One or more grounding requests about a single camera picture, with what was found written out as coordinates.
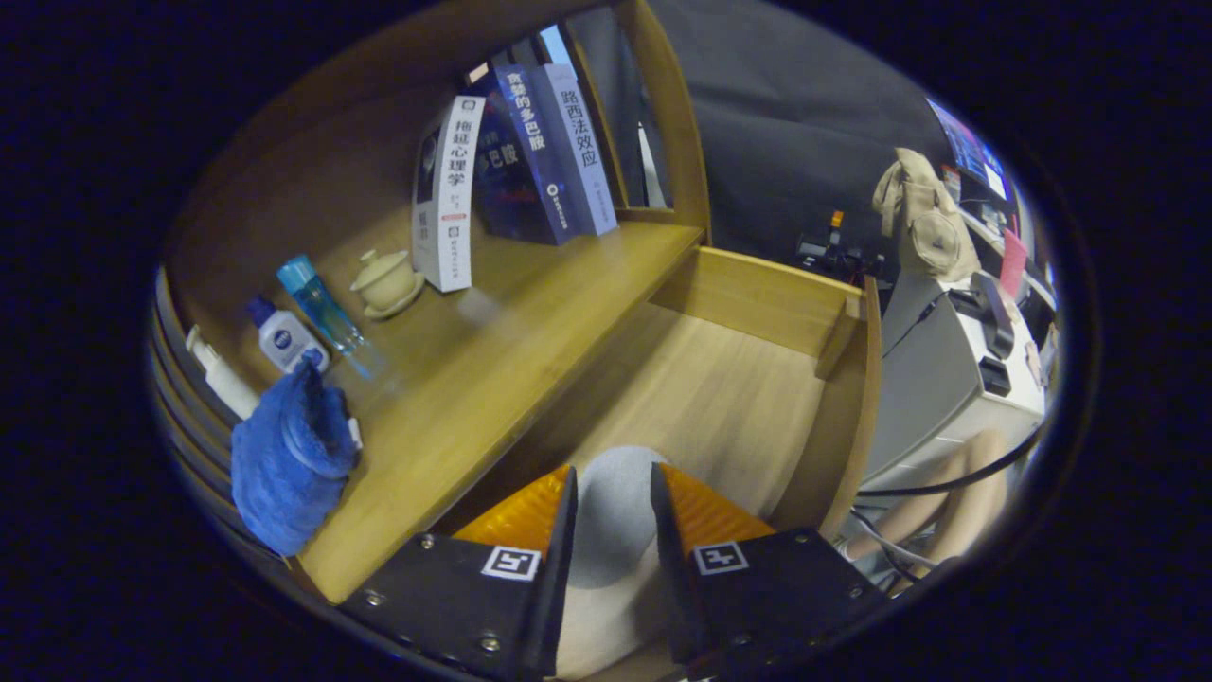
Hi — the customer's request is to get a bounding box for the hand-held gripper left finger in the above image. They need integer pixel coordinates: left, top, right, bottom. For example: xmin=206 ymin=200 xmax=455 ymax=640
xmin=339 ymin=464 xmax=579 ymax=681

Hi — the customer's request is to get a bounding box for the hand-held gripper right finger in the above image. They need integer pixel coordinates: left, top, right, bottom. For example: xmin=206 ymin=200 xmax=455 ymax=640
xmin=650 ymin=462 xmax=886 ymax=678

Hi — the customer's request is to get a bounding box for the wooden countertop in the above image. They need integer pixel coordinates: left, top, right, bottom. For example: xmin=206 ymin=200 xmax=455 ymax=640
xmin=294 ymin=220 xmax=706 ymax=605

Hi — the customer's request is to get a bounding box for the wooden cabinet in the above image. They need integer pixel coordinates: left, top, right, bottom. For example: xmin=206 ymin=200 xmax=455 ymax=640
xmin=150 ymin=0 xmax=713 ymax=607

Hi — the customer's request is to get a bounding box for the person's leg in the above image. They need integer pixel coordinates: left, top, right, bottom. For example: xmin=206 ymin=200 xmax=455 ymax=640
xmin=843 ymin=426 xmax=1009 ymax=588

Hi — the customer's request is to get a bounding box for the blue rolled towel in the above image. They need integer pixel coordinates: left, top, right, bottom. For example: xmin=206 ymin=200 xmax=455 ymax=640
xmin=230 ymin=360 xmax=361 ymax=558

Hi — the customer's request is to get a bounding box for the white grey machine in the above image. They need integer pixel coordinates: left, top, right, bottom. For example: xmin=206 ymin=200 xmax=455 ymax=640
xmin=864 ymin=270 xmax=1050 ymax=489

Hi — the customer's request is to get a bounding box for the cream lidded teacup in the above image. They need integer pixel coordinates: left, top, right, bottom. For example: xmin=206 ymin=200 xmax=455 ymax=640
xmin=349 ymin=249 xmax=426 ymax=321

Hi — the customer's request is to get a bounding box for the white bottle with blue cap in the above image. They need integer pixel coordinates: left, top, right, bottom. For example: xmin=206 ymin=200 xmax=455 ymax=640
xmin=246 ymin=296 xmax=330 ymax=375

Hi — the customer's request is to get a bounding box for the clear blue bottle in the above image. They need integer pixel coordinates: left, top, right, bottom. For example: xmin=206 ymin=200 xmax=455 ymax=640
xmin=276 ymin=254 xmax=380 ymax=375

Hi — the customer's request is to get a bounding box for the black device with orange tip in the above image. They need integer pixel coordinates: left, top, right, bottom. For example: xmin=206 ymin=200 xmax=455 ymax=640
xmin=795 ymin=210 xmax=886 ymax=285

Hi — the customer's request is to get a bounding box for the white pump bottle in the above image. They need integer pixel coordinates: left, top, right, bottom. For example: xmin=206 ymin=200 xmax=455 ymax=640
xmin=186 ymin=325 xmax=261 ymax=421

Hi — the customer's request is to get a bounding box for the white book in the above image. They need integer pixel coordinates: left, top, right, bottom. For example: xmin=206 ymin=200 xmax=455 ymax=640
xmin=412 ymin=95 xmax=487 ymax=293

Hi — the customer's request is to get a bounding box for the beige bag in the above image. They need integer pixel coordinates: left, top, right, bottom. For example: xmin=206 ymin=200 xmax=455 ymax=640
xmin=872 ymin=147 xmax=983 ymax=283

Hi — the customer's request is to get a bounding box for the dark blue book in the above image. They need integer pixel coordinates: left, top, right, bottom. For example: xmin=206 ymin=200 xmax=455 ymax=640
xmin=466 ymin=64 xmax=577 ymax=247

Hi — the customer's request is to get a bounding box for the pink card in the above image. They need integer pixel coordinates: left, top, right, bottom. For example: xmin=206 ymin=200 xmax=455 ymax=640
xmin=999 ymin=227 xmax=1028 ymax=299

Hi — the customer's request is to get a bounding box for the light purple book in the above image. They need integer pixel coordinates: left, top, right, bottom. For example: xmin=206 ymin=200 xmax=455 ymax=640
xmin=530 ymin=63 xmax=619 ymax=238

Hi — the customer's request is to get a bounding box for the computer monitor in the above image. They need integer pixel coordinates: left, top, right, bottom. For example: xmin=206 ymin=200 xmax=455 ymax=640
xmin=928 ymin=95 xmax=1009 ymax=205

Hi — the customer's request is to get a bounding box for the thick black cable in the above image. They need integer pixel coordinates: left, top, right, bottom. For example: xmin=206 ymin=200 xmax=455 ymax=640
xmin=855 ymin=422 xmax=1047 ymax=499

